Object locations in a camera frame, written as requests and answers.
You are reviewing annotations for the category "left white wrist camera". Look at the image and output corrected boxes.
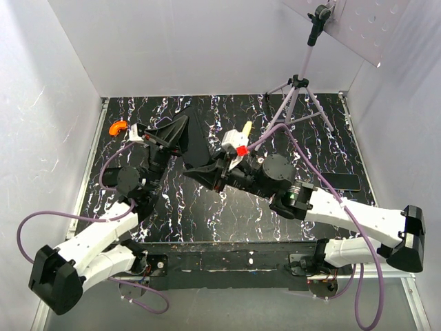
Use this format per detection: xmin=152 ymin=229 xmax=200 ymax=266
xmin=128 ymin=123 xmax=146 ymax=143

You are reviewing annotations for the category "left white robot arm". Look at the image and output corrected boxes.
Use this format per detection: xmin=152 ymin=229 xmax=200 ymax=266
xmin=29 ymin=115 xmax=189 ymax=315

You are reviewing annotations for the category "purple cased smartphone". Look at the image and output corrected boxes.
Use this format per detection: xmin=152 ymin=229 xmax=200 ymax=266
xmin=154 ymin=117 xmax=172 ymax=127

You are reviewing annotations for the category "perforated grey board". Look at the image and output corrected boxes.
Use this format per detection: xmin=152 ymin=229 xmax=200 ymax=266
xmin=283 ymin=0 xmax=409 ymax=67

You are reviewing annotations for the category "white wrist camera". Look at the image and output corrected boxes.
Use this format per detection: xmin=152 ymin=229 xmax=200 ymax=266
xmin=221 ymin=129 xmax=249 ymax=171
xmin=128 ymin=123 xmax=146 ymax=143

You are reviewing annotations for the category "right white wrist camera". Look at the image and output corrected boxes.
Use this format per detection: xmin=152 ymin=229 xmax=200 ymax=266
xmin=221 ymin=129 xmax=249 ymax=171

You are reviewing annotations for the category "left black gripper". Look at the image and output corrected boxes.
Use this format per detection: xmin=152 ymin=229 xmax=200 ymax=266
xmin=142 ymin=117 xmax=194 ymax=192

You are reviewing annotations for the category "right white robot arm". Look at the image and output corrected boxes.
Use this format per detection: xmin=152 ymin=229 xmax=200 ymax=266
xmin=184 ymin=154 xmax=426 ymax=274

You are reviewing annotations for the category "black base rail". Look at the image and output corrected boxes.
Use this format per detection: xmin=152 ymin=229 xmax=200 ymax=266
xmin=134 ymin=240 xmax=352 ymax=291

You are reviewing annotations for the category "cream toy microphone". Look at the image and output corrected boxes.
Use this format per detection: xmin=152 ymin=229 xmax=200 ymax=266
xmin=242 ymin=121 xmax=252 ymax=137

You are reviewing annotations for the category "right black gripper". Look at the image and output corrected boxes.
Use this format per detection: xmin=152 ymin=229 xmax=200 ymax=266
xmin=185 ymin=146 xmax=274 ymax=199

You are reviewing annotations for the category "orange curved plastic piece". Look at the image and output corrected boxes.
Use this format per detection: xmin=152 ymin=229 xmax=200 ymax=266
xmin=108 ymin=121 xmax=127 ymax=137

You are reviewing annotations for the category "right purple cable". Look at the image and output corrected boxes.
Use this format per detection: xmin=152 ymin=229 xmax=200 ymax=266
xmin=247 ymin=123 xmax=385 ymax=330

